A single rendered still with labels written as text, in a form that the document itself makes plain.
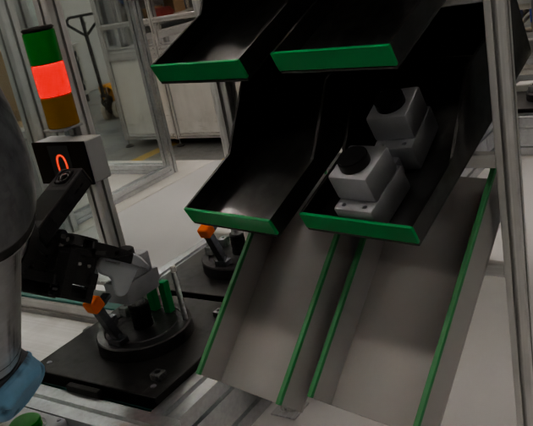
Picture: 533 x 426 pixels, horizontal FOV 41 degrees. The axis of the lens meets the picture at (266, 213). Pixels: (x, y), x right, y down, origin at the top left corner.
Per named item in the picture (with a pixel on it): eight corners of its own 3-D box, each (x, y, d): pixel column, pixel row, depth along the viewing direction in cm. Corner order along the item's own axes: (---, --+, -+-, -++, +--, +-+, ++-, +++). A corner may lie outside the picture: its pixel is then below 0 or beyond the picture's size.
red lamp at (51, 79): (54, 97, 110) (45, 66, 109) (33, 99, 113) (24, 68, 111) (78, 90, 114) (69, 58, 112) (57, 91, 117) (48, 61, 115)
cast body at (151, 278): (130, 306, 99) (118, 259, 97) (107, 303, 102) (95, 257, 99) (169, 279, 106) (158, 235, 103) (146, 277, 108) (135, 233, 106)
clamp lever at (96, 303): (118, 343, 99) (90, 306, 95) (107, 341, 100) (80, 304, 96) (132, 323, 101) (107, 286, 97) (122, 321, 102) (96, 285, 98)
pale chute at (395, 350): (436, 443, 70) (415, 434, 67) (329, 405, 79) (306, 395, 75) (513, 181, 76) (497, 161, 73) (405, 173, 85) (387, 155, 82)
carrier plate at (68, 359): (158, 412, 90) (155, 396, 89) (33, 379, 103) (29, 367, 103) (261, 318, 108) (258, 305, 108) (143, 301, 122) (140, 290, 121)
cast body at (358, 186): (382, 235, 67) (354, 182, 63) (344, 229, 70) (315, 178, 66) (420, 172, 71) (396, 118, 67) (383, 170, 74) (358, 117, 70)
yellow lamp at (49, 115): (63, 129, 112) (54, 98, 110) (41, 130, 115) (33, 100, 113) (86, 120, 116) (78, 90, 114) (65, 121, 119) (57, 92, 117)
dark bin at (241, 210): (279, 237, 73) (245, 186, 69) (194, 223, 82) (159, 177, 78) (401, 63, 86) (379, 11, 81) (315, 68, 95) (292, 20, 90)
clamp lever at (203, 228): (224, 264, 119) (206, 231, 114) (215, 263, 120) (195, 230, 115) (234, 248, 121) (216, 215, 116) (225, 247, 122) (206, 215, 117)
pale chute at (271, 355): (303, 413, 78) (278, 405, 75) (219, 382, 87) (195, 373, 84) (381, 179, 84) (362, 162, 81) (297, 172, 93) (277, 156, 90)
